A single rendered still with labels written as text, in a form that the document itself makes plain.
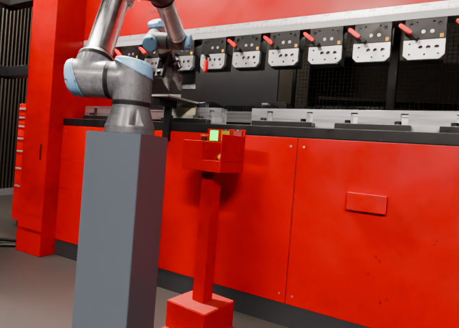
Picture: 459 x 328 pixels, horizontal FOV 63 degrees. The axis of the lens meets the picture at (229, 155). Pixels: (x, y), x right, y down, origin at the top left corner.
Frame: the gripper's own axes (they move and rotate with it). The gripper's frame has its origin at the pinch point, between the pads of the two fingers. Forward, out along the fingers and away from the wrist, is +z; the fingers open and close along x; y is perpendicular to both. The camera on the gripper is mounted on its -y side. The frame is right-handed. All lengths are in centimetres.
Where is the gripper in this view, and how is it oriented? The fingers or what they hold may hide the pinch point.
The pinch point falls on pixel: (173, 89)
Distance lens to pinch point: 202.4
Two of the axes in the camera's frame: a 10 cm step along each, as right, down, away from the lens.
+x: -9.1, -0.7, 4.0
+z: 2.0, 7.8, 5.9
